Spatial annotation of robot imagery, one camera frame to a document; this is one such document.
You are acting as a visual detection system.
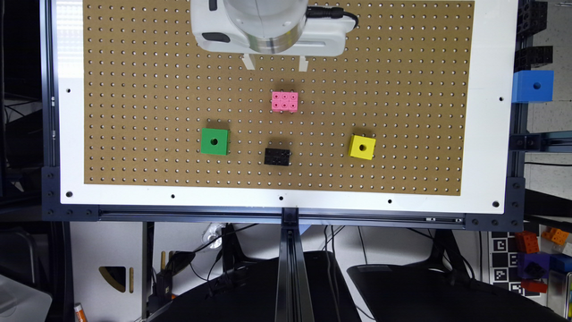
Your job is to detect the dark aluminium table frame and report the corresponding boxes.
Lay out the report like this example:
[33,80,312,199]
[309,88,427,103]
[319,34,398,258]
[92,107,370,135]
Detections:
[38,0,572,322]

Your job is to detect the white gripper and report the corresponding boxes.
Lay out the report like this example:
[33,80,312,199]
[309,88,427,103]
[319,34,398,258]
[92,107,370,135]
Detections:
[190,0,347,72]

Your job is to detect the brown pegboard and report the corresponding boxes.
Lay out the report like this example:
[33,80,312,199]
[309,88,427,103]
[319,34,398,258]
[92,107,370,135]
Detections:
[82,1,475,196]

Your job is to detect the purple block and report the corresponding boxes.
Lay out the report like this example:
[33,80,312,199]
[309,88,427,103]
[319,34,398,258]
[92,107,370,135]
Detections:
[517,252,551,279]

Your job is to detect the black studded block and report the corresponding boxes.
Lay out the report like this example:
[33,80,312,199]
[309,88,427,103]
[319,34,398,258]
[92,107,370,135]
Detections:
[264,148,290,166]

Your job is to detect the blue block with hole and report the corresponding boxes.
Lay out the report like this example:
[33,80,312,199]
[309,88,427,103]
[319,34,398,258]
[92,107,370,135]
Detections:
[511,70,554,103]

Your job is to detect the black office chair right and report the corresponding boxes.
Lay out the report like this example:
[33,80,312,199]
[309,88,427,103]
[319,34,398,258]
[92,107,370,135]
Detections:
[348,265,566,322]

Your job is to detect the black office chair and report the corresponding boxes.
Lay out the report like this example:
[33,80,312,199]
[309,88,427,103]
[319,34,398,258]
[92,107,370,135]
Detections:
[348,265,566,322]
[150,250,360,322]

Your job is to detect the black stacked blocks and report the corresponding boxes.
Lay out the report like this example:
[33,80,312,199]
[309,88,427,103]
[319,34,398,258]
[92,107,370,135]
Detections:
[514,0,553,72]

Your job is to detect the red block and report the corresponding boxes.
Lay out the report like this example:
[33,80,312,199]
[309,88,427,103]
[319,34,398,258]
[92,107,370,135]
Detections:
[521,279,548,293]

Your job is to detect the light orange studded block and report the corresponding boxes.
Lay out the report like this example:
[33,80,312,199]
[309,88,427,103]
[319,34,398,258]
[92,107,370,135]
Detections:
[541,227,569,246]

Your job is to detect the pink studded block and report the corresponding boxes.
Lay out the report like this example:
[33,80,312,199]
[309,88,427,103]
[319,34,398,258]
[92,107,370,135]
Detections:
[272,91,299,113]

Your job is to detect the black white marker sheet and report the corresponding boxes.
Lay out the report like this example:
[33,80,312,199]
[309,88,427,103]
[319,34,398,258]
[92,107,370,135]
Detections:
[488,232,525,295]

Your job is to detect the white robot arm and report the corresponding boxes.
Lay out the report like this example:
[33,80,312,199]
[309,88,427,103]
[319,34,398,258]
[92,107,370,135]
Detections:
[190,0,358,72]

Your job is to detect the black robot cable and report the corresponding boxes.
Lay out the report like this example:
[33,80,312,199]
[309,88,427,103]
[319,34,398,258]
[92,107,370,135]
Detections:
[306,5,360,30]

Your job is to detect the yellow block with hole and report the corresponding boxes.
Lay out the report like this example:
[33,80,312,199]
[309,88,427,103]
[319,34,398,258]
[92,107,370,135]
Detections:
[349,135,376,160]

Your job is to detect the green block with hole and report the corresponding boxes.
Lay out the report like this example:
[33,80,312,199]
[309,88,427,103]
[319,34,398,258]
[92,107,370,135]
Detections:
[200,128,229,156]

